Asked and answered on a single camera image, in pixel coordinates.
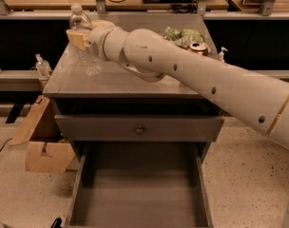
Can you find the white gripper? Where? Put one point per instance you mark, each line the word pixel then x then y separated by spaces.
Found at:
pixel 95 41

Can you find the grey top drawer with knob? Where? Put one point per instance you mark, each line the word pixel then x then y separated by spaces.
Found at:
pixel 112 128

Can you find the open grey middle drawer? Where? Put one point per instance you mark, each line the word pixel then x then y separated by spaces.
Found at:
pixel 139 185

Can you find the cardboard box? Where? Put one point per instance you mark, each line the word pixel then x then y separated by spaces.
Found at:
pixel 47 151

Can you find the green chip bag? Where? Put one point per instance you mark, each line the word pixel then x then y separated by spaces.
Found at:
pixel 182 37

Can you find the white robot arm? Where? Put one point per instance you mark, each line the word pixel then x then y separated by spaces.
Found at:
pixel 260 101

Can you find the clear plastic water bottle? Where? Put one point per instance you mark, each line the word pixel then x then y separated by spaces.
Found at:
pixel 80 22

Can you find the clear bottle on left shelf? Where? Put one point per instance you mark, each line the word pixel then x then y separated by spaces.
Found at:
pixel 42 66

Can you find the grey drawer cabinet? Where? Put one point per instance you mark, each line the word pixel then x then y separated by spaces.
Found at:
pixel 116 91

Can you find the white pump dispenser bottle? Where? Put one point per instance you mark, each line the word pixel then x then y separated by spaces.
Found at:
pixel 222 53

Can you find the gold soda can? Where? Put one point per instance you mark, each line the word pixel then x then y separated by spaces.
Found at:
pixel 198 47

